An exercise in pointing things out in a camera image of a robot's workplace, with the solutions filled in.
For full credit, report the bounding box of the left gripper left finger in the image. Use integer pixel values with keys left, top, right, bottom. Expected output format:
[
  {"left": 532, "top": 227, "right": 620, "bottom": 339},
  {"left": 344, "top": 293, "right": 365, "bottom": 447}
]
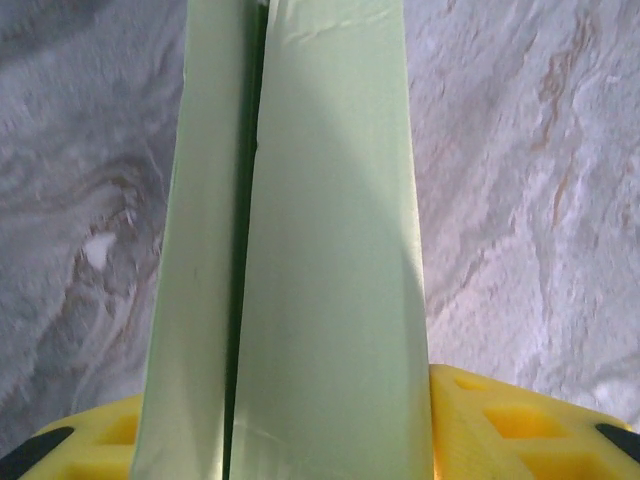
[{"left": 0, "top": 393, "right": 145, "bottom": 480}]

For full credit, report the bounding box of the light green paper box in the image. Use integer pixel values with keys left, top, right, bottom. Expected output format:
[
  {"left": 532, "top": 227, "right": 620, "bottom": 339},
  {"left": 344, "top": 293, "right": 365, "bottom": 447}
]
[{"left": 128, "top": 0, "right": 434, "bottom": 480}]

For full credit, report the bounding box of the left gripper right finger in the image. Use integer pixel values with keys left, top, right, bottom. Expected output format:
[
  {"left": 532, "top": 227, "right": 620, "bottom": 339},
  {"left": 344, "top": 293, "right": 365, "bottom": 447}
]
[{"left": 429, "top": 363, "right": 640, "bottom": 480}]

